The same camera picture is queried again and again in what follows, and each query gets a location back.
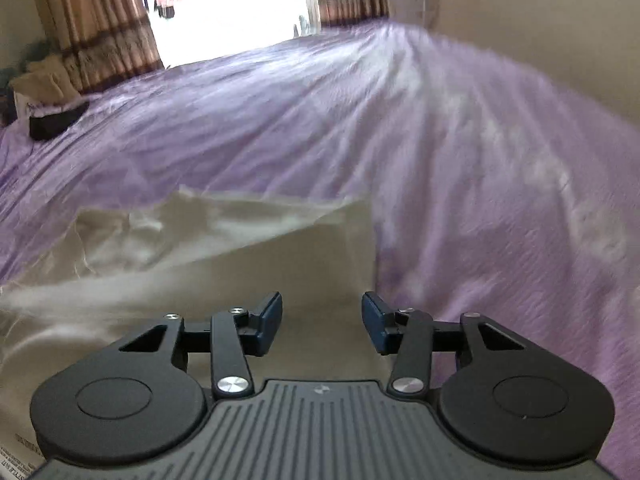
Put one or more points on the beige cloth pile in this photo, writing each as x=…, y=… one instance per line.
x=46, y=82

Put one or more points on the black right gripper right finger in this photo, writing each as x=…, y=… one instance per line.
x=496, y=393

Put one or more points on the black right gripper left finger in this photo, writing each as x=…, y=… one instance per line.
x=149, y=391

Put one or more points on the white printed t-shirt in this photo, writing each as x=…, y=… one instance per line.
x=192, y=255

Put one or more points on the purple bed sheet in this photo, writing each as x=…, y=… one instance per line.
x=492, y=187

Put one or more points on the black object on bed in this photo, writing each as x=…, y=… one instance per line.
x=48, y=127

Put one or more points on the left brown striped curtain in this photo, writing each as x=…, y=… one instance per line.
x=101, y=42

